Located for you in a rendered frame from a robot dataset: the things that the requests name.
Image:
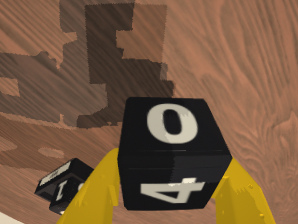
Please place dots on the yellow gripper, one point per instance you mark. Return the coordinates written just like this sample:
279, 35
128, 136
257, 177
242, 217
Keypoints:
238, 198

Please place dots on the black number cube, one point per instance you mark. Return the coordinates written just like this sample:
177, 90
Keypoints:
64, 193
171, 155

